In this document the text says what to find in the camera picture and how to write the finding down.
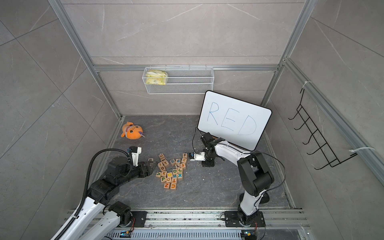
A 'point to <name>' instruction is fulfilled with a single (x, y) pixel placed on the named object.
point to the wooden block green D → (175, 171)
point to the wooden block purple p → (150, 159)
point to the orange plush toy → (131, 131)
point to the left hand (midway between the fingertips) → (154, 161)
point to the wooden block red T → (174, 180)
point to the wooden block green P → (163, 179)
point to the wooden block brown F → (185, 155)
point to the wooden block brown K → (164, 173)
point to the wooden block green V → (158, 174)
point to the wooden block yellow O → (169, 174)
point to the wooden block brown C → (161, 155)
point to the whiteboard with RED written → (236, 121)
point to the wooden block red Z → (166, 185)
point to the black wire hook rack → (333, 161)
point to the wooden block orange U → (173, 186)
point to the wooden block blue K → (179, 175)
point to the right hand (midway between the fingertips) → (206, 159)
